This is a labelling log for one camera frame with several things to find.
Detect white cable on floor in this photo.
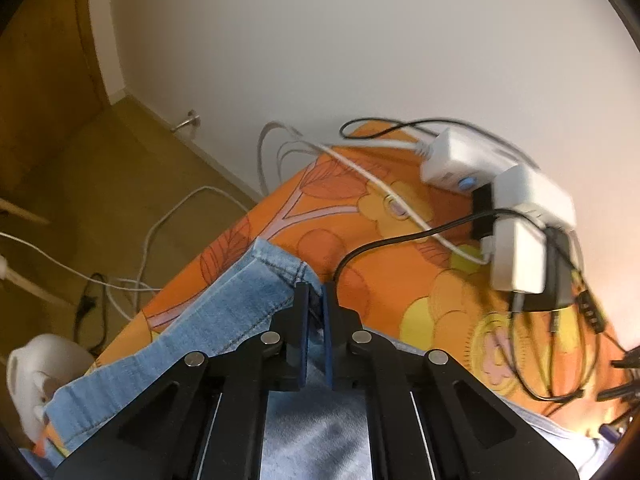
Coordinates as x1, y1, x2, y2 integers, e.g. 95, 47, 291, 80
0, 185, 257, 322

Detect brown wooden door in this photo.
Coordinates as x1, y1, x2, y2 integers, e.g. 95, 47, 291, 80
1, 0, 110, 191

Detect white power strip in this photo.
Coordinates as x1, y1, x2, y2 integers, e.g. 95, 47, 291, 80
420, 127, 520, 195

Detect metal door stopper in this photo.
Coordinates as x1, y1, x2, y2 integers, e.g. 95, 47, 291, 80
170, 110, 201, 133

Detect black cable with inline remote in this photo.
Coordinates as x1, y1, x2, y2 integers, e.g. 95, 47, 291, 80
333, 116, 633, 403

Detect white cable on bed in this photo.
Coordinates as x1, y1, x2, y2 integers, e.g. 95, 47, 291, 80
256, 120, 494, 266

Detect light blue denim jeans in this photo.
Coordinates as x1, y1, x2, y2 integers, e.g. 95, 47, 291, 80
26, 240, 612, 479

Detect white power adapter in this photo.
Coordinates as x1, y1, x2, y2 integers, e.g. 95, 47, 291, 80
491, 165, 576, 294

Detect black cable on floor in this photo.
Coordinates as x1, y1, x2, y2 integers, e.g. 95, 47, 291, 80
72, 272, 111, 354

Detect orange floral bedsheet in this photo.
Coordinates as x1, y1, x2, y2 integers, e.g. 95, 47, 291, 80
31, 120, 633, 461

